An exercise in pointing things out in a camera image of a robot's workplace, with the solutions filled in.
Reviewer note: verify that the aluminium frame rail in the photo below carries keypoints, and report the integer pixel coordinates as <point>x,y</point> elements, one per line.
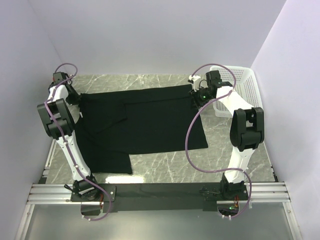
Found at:
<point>50,214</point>

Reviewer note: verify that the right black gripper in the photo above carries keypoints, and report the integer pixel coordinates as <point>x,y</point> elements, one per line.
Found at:
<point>195,94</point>

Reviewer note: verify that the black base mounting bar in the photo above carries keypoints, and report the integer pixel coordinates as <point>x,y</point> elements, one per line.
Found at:
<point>159,197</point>

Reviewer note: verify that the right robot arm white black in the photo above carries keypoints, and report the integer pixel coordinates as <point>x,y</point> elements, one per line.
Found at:
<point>247,129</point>

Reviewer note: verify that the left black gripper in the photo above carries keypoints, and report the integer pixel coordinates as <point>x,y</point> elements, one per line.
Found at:
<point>76,99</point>

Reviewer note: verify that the white plastic basket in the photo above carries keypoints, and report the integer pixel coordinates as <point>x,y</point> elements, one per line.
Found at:
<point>246,87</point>

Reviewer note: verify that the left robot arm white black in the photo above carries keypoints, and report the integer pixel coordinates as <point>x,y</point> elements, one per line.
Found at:
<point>59,124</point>

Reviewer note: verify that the black t shirt blue logo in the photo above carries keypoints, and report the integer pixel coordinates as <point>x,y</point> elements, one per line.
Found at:
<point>115,125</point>

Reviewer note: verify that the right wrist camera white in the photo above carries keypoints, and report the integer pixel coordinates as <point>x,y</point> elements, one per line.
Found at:
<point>194,80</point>

